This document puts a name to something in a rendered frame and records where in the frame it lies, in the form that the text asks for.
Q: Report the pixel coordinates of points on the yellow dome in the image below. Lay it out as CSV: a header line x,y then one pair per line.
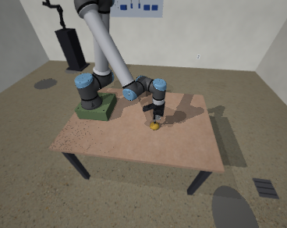
x,y
154,125

